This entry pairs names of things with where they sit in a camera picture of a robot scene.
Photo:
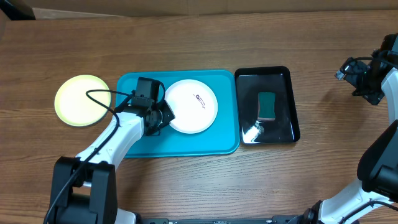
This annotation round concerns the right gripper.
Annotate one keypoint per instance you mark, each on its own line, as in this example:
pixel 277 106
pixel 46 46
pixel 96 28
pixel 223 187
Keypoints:
pixel 366 94

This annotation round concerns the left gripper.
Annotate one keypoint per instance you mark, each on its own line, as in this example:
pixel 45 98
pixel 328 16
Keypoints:
pixel 168 116

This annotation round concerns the white pink round plate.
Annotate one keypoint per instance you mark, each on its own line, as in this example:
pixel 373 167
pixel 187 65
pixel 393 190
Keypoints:
pixel 193 104

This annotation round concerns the yellow-green round plate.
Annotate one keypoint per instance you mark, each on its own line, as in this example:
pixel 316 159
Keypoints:
pixel 82 100

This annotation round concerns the green scrubbing sponge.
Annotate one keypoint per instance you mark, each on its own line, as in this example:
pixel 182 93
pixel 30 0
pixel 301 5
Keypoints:
pixel 266 106

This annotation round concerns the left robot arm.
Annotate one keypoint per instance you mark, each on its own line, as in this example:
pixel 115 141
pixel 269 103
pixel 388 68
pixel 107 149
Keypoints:
pixel 84 187

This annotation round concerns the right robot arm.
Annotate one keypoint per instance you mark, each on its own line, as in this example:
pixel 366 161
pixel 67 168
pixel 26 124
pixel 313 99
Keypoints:
pixel 376 182

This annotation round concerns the teal plastic serving tray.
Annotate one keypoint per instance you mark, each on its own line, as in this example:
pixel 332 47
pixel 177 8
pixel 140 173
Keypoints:
pixel 222 137

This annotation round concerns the black rectangular tray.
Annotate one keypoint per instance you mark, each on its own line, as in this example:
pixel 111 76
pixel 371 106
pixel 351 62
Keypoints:
pixel 285 127

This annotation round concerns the dark object top-left corner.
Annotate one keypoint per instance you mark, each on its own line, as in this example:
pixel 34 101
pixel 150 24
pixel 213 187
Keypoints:
pixel 17 10

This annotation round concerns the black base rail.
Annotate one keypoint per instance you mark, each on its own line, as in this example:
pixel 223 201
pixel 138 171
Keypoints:
pixel 278 219

